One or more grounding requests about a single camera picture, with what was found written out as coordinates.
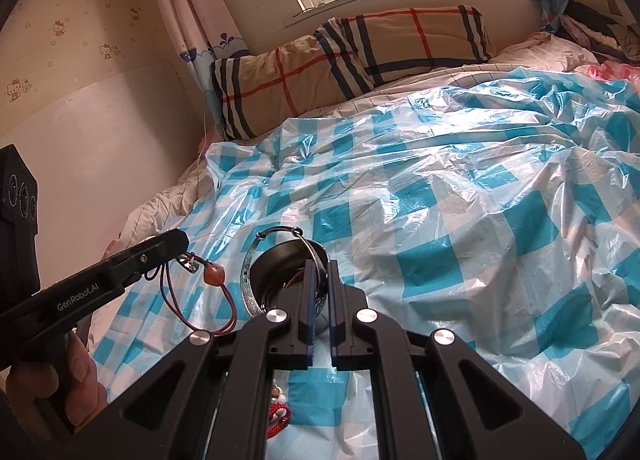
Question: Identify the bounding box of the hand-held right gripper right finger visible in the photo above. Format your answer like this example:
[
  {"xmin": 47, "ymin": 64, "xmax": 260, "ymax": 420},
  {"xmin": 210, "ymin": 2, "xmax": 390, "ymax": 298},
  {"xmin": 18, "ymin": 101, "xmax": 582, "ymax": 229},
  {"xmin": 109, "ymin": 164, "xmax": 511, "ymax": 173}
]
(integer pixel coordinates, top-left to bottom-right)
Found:
[{"xmin": 327, "ymin": 260, "xmax": 589, "ymax": 460}]

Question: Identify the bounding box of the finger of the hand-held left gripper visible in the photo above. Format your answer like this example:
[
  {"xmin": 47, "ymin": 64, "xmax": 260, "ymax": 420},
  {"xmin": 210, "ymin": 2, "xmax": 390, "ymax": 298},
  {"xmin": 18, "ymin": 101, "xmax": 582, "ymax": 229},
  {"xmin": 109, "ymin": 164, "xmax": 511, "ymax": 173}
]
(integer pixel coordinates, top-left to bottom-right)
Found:
[
  {"xmin": 119, "ymin": 263, "xmax": 175, "ymax": 292},
  {"xmin": 102, "ymin": 229, "xmax": 192, "ymax": 277}
]

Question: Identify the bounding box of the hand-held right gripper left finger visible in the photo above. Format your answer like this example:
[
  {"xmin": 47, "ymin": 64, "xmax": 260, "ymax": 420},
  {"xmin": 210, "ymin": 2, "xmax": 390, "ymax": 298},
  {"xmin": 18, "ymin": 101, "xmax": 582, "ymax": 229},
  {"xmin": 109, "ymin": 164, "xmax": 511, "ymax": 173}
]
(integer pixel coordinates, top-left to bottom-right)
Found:
[{"xmin": 102, "ymin": 260, "xmax": 316, "ymax": 460}]

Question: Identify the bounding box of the round metal tin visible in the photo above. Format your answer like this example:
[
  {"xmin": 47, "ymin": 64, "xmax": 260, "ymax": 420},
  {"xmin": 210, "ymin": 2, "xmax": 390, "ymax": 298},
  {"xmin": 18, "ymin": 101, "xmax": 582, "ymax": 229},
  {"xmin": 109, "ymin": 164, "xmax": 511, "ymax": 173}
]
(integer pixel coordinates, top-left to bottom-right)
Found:
[{"xmin": 248, "ymin": 239, "xmax": 334, "ymax": 337}]

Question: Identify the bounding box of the red cord necklace brown bead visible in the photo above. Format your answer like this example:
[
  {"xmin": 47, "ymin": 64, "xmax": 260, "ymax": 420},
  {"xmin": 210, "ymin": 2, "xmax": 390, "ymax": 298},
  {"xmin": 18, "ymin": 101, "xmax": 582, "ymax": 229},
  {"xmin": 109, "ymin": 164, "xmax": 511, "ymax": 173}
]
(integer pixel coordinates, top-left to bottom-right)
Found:
[{"xmin": 158, "ymin": 250, "xmax": 239, "ymax": 339}]

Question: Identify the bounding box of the silver bangle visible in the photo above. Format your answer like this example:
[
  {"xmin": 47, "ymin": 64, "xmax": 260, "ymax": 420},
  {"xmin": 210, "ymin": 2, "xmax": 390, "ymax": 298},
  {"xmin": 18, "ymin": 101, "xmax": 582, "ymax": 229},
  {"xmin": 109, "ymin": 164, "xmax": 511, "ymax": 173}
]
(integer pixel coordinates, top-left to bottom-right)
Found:
[{"xmin": 241, "ymin": 225, "xmax": 332, "ymax": 319}]

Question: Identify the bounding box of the red bead bracelet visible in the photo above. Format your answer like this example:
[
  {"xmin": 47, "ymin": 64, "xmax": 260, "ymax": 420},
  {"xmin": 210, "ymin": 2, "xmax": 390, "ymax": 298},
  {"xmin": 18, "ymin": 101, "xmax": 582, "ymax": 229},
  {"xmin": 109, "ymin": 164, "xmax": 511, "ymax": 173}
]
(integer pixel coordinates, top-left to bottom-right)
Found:
[{"xmin": 266, "ymin": 402, "xmax": 292, "ymax": 441}]

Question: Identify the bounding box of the person's left hand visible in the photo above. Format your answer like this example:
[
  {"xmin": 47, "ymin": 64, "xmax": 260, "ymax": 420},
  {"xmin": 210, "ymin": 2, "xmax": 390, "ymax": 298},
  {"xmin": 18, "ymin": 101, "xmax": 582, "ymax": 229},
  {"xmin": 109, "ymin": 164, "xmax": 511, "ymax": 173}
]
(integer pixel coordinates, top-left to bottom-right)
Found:
[{"xmin": 6, "ymin": 330, "xmax": 109, "ymax": 437}]

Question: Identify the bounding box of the blue checkered plastic sheet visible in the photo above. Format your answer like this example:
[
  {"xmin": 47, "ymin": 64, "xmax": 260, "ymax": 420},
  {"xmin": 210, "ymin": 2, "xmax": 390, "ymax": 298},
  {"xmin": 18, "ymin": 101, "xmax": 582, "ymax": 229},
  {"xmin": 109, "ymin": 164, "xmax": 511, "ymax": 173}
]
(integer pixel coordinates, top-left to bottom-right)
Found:
[{"xmin": 87, "ymin": 63, "xmax": 640, "ymax": 460}]

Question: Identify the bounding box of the beige plaid pillow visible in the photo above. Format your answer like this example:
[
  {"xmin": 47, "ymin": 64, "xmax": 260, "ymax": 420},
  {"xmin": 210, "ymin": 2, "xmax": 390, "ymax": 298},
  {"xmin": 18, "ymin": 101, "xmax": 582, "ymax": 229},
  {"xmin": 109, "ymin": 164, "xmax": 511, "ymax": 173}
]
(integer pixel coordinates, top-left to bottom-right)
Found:
[
  {"xmin": 313, "ymin": 5, "xmax": 494, "ymax": 87},
  {"xmin": 208, "ymin": 19, "xmax": 377, "ymax": 142}
]

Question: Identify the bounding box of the pink printed curtain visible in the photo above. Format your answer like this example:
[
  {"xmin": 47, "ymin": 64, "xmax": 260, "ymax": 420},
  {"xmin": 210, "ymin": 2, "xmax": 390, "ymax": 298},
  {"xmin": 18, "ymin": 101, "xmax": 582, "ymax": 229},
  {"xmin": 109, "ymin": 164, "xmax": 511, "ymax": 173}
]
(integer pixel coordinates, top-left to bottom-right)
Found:
[{"xmin": 137, "ymin": 0, "xmax": 251, "ymax": 141}]

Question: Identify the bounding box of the pile of clothes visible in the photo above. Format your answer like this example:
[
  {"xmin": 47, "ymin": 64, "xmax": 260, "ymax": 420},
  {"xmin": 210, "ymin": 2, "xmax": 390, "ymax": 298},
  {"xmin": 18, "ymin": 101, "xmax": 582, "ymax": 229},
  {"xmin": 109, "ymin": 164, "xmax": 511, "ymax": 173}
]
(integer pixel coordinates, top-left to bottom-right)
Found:
[{"xmin": 559, "ymin": 14, "xmax": 640, "ymax": 62}]

